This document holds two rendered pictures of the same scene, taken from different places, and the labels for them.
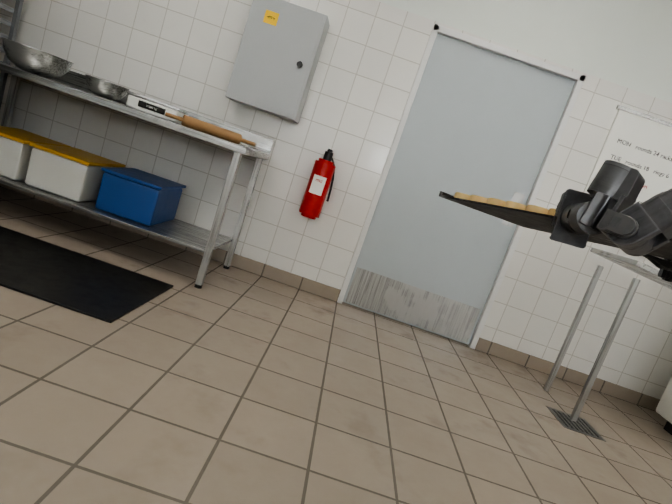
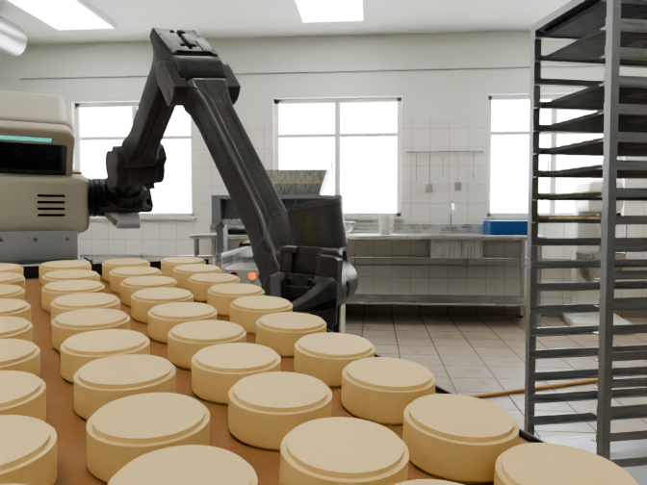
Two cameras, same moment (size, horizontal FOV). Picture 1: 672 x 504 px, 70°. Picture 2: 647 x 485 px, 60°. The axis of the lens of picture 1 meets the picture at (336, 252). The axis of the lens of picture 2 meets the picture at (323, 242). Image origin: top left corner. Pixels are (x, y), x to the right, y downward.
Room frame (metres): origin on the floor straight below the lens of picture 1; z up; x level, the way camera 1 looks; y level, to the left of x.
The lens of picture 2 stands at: (1.51, -0.34, 1.06)
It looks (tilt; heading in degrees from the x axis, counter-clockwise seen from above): 3 degrees down; 185
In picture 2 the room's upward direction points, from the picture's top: straight up
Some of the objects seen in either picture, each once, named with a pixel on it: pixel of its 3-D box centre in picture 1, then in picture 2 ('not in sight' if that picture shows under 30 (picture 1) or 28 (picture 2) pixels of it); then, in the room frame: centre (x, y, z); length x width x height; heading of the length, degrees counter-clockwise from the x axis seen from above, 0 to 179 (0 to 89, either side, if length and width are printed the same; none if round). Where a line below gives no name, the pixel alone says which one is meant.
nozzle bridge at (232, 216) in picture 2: not in sight; (279, 225); (-1.69, -0.90, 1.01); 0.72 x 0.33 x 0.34; 92
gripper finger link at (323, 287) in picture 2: not in sight; (294, 316); (0.98, -0.42, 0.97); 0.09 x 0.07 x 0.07; 170
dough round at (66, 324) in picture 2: not in sight; (91, 330); (1.14, -0.54, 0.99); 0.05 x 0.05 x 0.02
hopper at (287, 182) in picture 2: not in sight; (279, 184); (-1.69, -0.90, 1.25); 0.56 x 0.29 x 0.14; 92
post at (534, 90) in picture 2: not in sight; (532, 240); (-0.81, 0.28, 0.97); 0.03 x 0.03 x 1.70; 15
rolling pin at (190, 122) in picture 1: (212, 129); not in sight; (2.94, 0.96, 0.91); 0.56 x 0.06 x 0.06; 119
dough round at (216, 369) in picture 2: not in sight; (236, 371); (1.20, -0.42, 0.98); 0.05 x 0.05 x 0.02
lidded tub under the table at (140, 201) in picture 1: (141, 196); not in sight; (3.06, 1.32, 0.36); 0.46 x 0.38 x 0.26; 2
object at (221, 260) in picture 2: not in sight; (258, 247); (-1.80, -1.05, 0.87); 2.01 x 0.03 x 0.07; 2
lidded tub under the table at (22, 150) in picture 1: (18, 153); not in sight; (3.06, 2.17, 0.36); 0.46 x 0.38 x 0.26; 179
